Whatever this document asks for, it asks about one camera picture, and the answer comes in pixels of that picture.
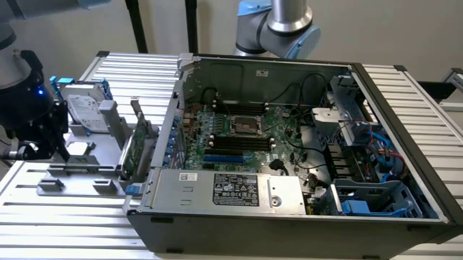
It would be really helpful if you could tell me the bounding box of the green motherboard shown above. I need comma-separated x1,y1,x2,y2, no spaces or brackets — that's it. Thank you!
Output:
180,107,310,174

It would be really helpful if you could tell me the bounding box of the short black looped wire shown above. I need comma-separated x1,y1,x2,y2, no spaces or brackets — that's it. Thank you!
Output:
200,87,219,107

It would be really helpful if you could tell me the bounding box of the black power connector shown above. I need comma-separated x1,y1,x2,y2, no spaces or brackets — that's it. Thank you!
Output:
268,159,290,176

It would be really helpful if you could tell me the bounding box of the silver CPU chip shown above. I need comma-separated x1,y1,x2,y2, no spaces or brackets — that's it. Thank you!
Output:
65,143,90,155

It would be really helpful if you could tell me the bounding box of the blue plastic drive bay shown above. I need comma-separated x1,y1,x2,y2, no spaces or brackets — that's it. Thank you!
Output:
330,178,424,218

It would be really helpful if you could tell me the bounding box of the silver hard disk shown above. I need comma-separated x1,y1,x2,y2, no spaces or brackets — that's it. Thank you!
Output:
59,83,111,134

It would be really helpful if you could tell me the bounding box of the black open PC case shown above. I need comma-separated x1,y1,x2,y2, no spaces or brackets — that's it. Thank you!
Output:
123,53,463,255

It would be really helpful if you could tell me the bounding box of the blue disk caddy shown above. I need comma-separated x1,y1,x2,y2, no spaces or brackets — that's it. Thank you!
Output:
49,76,114,109

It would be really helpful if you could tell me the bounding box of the CPU socket metal frame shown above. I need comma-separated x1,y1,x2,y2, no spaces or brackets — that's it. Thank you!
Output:
224,114,264,137

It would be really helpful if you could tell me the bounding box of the blue data wire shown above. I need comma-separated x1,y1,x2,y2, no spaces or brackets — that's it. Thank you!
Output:
364,129,392,183

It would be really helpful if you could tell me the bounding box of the grey parts rack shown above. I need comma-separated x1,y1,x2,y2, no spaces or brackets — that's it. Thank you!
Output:
35,99,160,197

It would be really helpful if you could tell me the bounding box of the black expansion slot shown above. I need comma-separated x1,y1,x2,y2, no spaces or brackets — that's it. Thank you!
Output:
204,148,244,158

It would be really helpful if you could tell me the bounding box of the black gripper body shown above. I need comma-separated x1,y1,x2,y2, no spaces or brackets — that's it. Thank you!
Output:
0,50,69,161

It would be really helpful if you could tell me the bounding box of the long black arched wire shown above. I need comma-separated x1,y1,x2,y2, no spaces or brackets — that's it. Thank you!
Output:
267,72,330,107

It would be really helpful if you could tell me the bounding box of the red wire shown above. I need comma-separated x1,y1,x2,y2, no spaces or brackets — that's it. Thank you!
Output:
382,151,406,174

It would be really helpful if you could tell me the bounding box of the aluminium frame rail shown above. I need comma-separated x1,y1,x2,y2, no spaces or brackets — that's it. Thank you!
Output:
439,68,463,112

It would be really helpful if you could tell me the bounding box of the silver power supply unit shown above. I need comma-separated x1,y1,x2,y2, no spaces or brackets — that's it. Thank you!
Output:
140,168,308,216

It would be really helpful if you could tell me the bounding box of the grey metal disk cage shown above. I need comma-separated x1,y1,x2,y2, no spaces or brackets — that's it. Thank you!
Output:
311,75,382,147

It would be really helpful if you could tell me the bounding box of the black upright post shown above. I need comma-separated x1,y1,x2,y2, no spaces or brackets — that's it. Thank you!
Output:
186,0,200,54
124,0,150,54

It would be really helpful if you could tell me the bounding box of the blue expansion slot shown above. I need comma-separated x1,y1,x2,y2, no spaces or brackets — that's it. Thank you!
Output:
203,155,244,164

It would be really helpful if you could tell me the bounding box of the green graphics card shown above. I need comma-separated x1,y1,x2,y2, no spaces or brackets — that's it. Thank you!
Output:
118,99,154,181

